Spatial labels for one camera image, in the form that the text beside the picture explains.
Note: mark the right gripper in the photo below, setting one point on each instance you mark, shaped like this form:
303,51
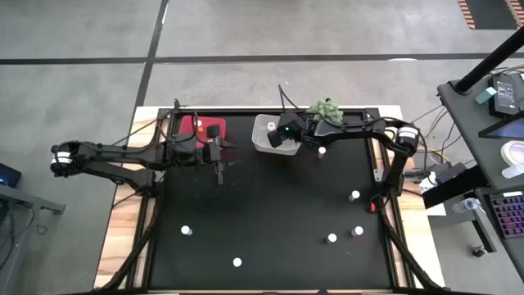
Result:
294,127

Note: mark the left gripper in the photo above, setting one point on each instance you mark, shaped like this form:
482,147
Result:
210,152

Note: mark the pink pill bottle white cap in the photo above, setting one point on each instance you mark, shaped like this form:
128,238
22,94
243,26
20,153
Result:
358,230
322,150

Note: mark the orange pill bottle white cap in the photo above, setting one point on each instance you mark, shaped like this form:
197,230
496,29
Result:
200,129

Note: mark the teal pill bottle white cap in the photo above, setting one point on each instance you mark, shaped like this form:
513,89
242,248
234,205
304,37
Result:
186,230
237,262

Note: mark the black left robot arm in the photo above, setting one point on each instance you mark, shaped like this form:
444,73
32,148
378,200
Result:
123,153

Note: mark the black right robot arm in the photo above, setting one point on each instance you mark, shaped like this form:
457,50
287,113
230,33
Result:
352,127

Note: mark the pink-red plastic bin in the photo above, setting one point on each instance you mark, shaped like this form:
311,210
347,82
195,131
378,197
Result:
188,123

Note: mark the green artificial plant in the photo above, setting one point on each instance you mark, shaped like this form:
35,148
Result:
327,110

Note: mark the clear plastic container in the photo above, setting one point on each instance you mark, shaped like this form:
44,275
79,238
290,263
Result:
262,145

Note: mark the black table mat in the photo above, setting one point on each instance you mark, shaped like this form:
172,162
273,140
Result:
266,213

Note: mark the clear plastic water bottle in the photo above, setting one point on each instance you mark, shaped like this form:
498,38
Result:
466,205

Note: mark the teal block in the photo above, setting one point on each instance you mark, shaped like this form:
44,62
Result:
486,95

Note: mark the grey metal desk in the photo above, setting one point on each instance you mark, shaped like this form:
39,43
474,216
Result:
24,198

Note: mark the black power adapter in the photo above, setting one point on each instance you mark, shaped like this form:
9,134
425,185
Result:
505,94

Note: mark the white tape roll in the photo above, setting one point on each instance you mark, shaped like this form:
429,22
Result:
507,153

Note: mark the blue lit device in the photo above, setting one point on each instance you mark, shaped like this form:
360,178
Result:
8,176

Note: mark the black caster wheel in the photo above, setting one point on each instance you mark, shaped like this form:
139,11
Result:
479,251

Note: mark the backlit keyboard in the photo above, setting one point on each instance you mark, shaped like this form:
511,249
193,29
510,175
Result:
509,215

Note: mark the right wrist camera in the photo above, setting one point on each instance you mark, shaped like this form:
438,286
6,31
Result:
275,139

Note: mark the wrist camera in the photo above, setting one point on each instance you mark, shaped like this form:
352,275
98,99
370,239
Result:
213,131
275,139

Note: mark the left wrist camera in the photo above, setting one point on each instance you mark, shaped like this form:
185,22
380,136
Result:
213,131

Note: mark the silver metal bracket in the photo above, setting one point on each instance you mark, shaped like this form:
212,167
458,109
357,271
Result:
378,175

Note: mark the red power switch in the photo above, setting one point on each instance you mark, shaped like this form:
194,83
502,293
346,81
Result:
373,207

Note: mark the black aluminium frame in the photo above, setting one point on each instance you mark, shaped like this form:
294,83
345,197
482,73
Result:
146,246

